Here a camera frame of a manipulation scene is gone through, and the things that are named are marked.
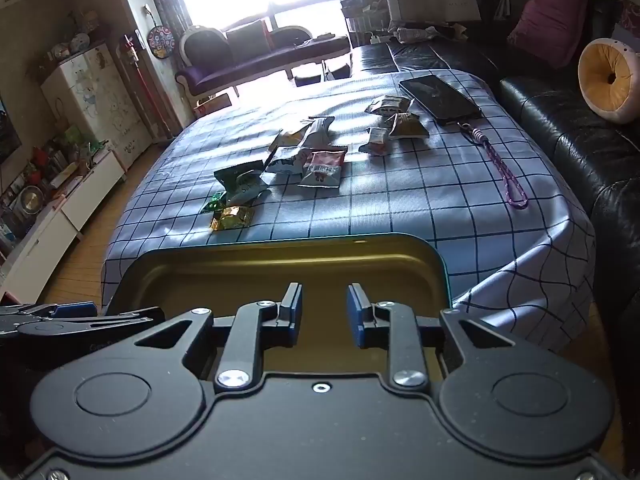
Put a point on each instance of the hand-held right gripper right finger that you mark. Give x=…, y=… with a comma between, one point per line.
x=357, y=320

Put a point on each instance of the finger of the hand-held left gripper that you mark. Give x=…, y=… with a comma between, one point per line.
x=125, y=321
x=75, y=308

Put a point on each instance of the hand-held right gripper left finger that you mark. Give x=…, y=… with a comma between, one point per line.
x=292, y=312

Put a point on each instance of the gold metal tin tray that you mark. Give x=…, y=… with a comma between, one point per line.
x=300, y=265

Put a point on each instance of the gold candy packet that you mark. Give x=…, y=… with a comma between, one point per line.
x=232, y=218

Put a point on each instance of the small green candy packet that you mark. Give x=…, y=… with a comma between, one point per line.
x=214, y=204

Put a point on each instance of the dark green snack packet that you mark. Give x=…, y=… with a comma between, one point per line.
x=240, y=180

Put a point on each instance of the red snack packet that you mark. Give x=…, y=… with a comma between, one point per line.
x=324, y=166

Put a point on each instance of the black and white snack packet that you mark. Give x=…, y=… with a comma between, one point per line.
x=285, y=161

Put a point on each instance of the silver and orange snack packet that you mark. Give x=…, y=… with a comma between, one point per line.
x=287, y=139

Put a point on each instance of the small white and red packet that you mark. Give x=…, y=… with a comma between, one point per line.
x=376, y=141

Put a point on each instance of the long silver snack packet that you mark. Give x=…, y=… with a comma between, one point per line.
x=318, y=132

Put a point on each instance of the yellow green snack packet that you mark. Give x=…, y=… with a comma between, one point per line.
x=407, y=126

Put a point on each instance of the beige patterned snack packet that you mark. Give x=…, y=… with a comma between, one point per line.
x=389, y=105

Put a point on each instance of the low white cabinet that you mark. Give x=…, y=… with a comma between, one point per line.
x=65, y=220

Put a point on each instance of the blue checked tablecloth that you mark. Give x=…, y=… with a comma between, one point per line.
x=400, y=200

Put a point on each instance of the white cartoon print cabinet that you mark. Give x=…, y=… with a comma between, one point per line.
x=100, y=100

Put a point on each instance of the dark footstool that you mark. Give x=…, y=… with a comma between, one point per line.
x=309, y=80

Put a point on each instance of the red stick vacuum cleaner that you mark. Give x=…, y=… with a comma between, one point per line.
x=145, y=85

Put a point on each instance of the black smartphone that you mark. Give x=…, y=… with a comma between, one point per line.
x=440, y=97

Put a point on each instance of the purple chaise longue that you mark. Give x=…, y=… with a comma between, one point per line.
x=260, y=60

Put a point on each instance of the dark square cushion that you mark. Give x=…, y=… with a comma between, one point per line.
x=247, y=35

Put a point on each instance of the white power strip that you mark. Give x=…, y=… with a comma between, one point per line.
x=377, y=39

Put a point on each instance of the black leather sofa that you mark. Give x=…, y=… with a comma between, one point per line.
x=550, y=105

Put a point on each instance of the crumpled plastic bag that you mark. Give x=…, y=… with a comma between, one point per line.
x=415, y=34

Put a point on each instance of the white shelf rack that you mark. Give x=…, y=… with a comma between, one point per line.
x=365, y=17

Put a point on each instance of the white paper bag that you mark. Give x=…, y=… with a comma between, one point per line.
x=462, y=7

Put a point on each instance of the magenta cushion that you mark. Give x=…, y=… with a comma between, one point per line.
x=547, y=25

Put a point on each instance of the dark floral cushion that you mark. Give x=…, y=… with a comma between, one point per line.
x=631, y=25

